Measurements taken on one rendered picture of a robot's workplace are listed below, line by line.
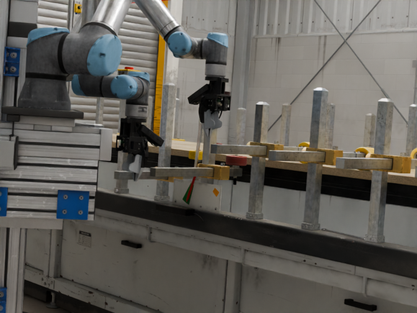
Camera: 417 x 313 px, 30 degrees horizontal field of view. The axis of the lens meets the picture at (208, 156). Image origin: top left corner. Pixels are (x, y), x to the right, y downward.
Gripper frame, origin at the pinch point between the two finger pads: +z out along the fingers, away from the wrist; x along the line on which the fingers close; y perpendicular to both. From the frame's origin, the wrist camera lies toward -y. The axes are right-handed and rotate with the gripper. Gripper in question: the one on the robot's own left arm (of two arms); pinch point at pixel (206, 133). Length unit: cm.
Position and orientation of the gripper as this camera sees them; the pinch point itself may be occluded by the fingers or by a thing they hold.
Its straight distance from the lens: 277.7
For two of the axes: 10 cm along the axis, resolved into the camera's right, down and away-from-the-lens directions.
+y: 6.9, 0.9, -7.2
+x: 7.2, 0.1, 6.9
